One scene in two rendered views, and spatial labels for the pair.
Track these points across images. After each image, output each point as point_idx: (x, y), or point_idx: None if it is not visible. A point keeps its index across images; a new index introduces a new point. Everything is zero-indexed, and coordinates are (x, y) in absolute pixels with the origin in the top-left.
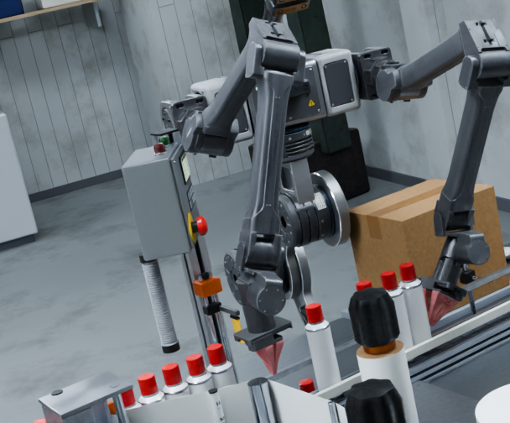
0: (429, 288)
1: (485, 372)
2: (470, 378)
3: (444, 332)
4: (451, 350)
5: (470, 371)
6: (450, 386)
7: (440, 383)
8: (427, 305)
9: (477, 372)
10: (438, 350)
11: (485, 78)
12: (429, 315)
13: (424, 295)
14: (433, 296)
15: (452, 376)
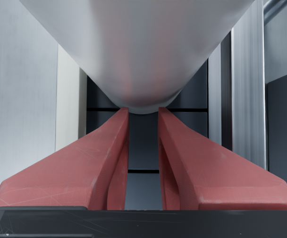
0: (142, 219)
1: None
2: None
3: (67, 137)
4: (55, 132)
5: (29, 148)
6: (8, 55)
7: (47, 55)
8: (170, 152)
9: (7, 156)
10: (90, 102)
11: None
12: (119, 117)
13: (41, 24)
14: (72, 165)
15: (49, 100)
